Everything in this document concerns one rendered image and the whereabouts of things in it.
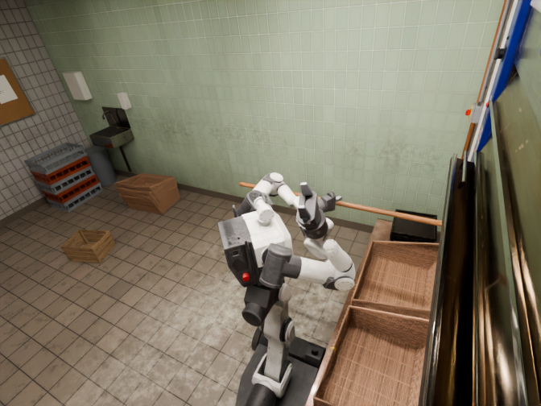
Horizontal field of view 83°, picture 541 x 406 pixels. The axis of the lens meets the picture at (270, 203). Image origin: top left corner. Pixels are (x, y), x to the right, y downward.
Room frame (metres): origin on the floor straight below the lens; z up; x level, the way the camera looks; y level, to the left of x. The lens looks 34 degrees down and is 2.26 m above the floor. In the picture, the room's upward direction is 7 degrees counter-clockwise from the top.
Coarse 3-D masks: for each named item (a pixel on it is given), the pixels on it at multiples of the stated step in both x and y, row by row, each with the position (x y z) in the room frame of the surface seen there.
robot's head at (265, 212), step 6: (258, 198) 1.14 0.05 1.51; (258, 204) 1.10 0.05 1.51; (264, 204) 1.08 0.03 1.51; (258, 210) 1.06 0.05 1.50; (264, 210) 1.04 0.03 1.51; (270, 210) 1.05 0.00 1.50; (258, 216) 1.05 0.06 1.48; (264, 216) 1.04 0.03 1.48; (270, 216) 1.05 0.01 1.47; (264, 222) 1.07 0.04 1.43
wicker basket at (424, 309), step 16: (368, 256) 1.47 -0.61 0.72; (384, 256) 1.55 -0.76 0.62; (400, 256) 1.49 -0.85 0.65; (416, 256) 1.44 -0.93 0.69; (432, 256) 1.40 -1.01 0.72; (368, 272) 1.45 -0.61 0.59; (384, 272) 1.42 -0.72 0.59; (400, 272) 1.41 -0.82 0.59; (416, 272) 1.39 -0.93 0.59; (432, 272) 1.33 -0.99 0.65; (384, 288) 1.29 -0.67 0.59; (400, 288) 1.28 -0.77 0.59; (416, 288) 1.26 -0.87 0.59; (432, 288) 1.18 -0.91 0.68; (352, 304) 1.13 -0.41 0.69; (368, 304) 1.09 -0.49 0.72; (384, 304) 1.04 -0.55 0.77; (400, 304) 1.16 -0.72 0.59; (416, 304) 1.15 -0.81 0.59
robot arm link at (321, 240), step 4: (328, 220) 0.86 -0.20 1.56; (328, 224) 0.85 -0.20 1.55; (332, 224) 0.86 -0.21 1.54; (300, 228) 0.85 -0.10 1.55; (328, 228) 0.83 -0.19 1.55; (324, 232) 0.79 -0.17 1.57; (328, 232) 0.84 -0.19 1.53; (304, 236) 0.83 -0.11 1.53; (308, 236) 0.79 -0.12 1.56; (312, 236) 0.78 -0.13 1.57; (316, 236) 0.78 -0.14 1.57; (320, 236) 0.78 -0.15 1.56; (324, 236) 0.81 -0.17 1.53; (316, 240) 0.80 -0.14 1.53; (320, 240) 0.80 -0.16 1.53; (324, 240) 0.81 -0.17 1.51; (320, 244) 0.80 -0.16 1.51
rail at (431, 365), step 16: (448, 192) 1.11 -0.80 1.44; (448, 208) 0.99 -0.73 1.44; (448, 224) 0.90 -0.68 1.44; (448, 240) 0.81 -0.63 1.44; (432, 320) 0.51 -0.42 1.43; (432, 336) 0.46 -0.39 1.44; (432, 352) 0.41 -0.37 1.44; (432, 368) 0.38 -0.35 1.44; (432, 384) 0.34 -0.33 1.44; (432, 400) 0.31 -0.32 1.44
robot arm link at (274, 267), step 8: (272, 256) 0.87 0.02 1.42; (296, 256) 0.90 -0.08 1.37; (264, 264) 0.88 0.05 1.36; (272, 264) 0.85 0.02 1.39; (280, 264) 0.84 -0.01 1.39; (288, 264) 0.85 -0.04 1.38; (296, 264) 0.85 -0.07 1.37; (264, 272) 0.85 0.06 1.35; (272, 272) 0.83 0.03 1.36; (280, 272) 0.83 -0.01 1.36; (288, 272) 0.83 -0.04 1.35; (296, 272) 0.83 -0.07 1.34; (264, 280) 0.83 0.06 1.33; (272, 280) 0.82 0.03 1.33; (280, 280) 0.82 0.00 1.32
